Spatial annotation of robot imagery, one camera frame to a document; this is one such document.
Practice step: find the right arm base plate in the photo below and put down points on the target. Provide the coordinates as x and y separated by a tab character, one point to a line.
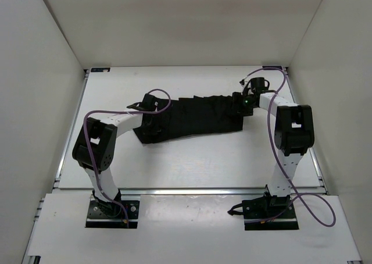
267	213

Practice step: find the aluminium side rail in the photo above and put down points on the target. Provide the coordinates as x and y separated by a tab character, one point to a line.
311	150
70	132

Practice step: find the right blue corner label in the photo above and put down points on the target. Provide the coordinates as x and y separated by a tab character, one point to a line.
272	67

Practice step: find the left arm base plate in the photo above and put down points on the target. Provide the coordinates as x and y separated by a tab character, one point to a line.
107	219

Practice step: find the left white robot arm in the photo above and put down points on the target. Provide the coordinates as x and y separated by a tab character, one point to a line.
95	145

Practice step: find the black pleated skirt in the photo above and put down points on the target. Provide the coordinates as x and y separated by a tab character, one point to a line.
190	116

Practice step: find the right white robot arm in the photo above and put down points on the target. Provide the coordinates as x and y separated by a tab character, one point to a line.
290	128

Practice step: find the right aluminium side rail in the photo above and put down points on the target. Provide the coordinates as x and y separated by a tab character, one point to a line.
311	150

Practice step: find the aluminium front rail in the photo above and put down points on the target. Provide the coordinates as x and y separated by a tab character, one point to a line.
192	191

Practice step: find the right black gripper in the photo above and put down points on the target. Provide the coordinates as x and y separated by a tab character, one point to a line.
237	99

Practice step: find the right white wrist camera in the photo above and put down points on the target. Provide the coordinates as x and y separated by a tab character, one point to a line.
246	86

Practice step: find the left blue corner label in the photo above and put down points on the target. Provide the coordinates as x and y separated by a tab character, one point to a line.
100	70

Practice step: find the blue corner label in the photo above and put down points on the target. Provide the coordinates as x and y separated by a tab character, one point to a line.
100	70
272	67

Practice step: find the left aluminium side rail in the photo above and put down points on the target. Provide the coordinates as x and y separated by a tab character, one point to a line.
70	132

